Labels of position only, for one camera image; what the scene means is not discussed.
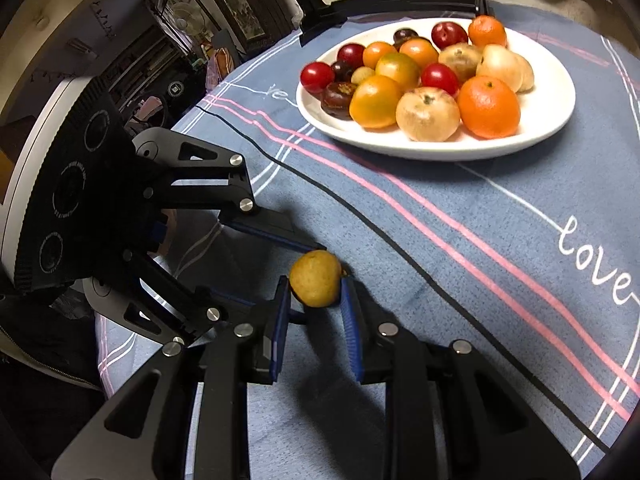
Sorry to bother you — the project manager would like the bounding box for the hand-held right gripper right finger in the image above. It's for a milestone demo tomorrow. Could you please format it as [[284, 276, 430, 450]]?
[[340, 277, 581, 480]]

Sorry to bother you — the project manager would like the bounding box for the dark cabinet with framed picture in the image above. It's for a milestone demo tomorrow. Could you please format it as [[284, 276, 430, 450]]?
[[190, 0, 296, 53]]

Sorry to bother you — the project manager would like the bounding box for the purple striped pepino melon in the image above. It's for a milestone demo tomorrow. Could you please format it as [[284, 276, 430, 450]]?
[[438, 42, 483, 83], [395, 86, 461, 143]]

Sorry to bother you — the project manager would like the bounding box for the orange tangerine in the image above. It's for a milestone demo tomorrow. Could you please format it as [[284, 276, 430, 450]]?
[[457, 75, 521, 140], [468, 15, 508, 48]]

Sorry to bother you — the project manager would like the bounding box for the small yellow green pepino melon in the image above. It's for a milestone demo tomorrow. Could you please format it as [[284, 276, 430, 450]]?
[[289, 250, 347, 308]]

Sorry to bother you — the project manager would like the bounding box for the dark brown ribbed tomato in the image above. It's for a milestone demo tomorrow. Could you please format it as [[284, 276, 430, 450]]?
[[321, 81, 358, 121]]

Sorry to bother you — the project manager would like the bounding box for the cluttered dark shelf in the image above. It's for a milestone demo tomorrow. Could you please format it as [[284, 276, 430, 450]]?
[[97, 25, 221, 126]]

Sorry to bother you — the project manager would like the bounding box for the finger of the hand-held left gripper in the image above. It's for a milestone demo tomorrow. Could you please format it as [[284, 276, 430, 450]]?
[[97, 249, 263, 359], [159, 130, 328, 257]]

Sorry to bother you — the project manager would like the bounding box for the white oval plate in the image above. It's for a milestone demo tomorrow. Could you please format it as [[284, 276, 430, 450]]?
[[296, 17, 576, 162]]

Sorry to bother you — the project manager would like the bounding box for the pale yellow pepino melon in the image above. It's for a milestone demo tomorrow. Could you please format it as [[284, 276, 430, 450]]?
[[475, 44, 523, 92], [515, 55, 535, 93]]

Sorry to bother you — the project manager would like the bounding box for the blue printed tablecloth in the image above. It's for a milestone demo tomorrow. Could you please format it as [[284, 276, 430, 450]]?
[[95, 0, 640, 480]]

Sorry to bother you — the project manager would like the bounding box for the green yellow tomato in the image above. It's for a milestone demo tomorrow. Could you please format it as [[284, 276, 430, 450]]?
[[375, 52, 422, 91]]

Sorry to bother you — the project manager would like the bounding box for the white electric fan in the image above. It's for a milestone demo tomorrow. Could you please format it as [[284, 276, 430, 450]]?
[[167, 0, 206, 36]]

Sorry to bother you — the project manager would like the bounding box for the large oblong orange tomato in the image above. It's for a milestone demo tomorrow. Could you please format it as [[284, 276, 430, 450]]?
[[349, 74, 405, 129]]

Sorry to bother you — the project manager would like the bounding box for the red tomato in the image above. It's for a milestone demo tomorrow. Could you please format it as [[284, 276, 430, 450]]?
[[431, 21, 469, 51], [337, 43, 366, 67], [420, 62, 460, 97], [300, 61, 335, 95]]

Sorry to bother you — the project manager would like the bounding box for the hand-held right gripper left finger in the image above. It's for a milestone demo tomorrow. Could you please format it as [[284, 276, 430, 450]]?
[[52, 276, 292, 480]]

